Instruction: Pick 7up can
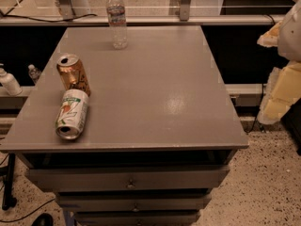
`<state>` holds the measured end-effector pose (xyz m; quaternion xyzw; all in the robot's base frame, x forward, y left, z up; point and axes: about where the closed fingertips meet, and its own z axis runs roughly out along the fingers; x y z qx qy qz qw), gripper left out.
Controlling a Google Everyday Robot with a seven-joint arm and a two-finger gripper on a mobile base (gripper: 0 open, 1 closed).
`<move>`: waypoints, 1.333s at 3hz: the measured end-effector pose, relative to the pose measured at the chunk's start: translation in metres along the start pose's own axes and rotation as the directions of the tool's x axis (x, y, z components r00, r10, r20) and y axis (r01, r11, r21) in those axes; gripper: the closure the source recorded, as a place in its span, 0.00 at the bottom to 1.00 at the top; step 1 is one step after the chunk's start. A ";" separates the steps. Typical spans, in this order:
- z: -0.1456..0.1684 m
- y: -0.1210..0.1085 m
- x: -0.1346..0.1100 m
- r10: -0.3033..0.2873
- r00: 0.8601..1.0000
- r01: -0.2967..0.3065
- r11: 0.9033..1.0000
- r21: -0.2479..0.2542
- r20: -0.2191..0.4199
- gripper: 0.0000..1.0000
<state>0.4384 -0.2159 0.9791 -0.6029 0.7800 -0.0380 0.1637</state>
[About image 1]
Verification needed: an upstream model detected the grey drawer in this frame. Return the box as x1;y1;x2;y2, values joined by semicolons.
57;194;211;212
75;210;200;226
26;165;230;192

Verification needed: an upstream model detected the top grey drawer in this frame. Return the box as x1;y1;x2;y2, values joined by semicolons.
26;165;230;192

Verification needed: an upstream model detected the middle grey drawer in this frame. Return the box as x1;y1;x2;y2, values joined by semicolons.
57;194;211;212

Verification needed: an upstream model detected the orange soda can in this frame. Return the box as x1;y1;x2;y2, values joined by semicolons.
56;54;90;95

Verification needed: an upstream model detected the black shoe tip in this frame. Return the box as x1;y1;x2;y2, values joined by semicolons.
31;213;54;226

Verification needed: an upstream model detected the grey drawer cabinet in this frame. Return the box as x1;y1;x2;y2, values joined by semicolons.
0;25;250;226

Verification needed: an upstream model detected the white pump bottle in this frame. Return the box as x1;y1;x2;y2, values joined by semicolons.
0;64;23;96

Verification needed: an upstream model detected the black cable right side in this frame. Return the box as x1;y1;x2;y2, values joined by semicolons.
244;84;266;135

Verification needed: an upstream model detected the bottom grey drawer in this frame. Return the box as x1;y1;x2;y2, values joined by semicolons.
75;210;200;226

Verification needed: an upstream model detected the black floor cable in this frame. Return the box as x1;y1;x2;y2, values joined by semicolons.
0;197;56;223

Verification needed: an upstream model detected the small water bottle background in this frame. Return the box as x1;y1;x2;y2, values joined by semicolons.
28;64;41;84

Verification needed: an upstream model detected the metal post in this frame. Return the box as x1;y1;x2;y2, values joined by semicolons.
179;0;191;21
58;0;73;20

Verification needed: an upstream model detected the metal post left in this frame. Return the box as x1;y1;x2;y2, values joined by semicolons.
58;0;73;20

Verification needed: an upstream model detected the metal post right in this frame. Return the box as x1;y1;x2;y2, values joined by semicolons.
179;0;191;21

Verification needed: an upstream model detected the white green 7up can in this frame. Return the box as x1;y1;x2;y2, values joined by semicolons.
55;89;88;140

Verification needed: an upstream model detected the black cable on rail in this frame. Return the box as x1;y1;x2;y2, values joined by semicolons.
0;8;98;24

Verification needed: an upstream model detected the black stand leg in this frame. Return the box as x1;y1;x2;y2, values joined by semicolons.
0;153;17;211

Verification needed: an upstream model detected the clear plastic water bottle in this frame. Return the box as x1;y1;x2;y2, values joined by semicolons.
106;0;128;49

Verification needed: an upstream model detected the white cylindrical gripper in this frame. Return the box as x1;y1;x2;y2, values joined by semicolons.
257;0;301;124

